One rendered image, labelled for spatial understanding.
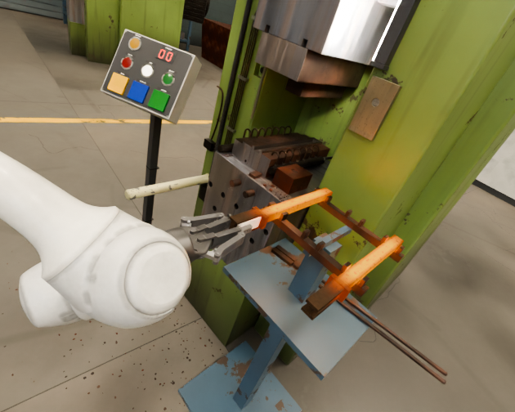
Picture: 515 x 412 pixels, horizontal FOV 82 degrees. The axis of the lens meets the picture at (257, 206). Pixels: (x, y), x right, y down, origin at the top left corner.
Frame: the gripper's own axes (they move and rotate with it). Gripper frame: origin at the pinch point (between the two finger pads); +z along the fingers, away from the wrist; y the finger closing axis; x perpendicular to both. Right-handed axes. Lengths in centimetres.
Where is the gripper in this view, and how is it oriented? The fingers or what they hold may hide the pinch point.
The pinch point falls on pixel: (245, 222)
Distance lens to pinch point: 68.3
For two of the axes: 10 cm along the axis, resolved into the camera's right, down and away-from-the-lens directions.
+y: 6.7, 5.6, -4.9
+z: 6.9, -2.2, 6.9
